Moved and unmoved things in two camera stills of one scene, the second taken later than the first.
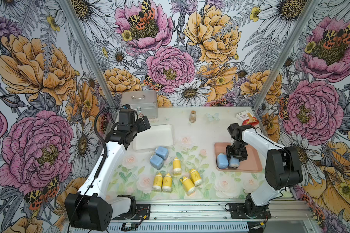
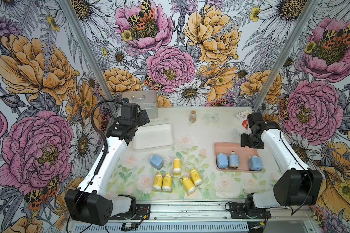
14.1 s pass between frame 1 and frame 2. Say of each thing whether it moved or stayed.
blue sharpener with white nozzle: stayed
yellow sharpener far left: stayed
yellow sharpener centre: stayed
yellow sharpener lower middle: stayed
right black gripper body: moved
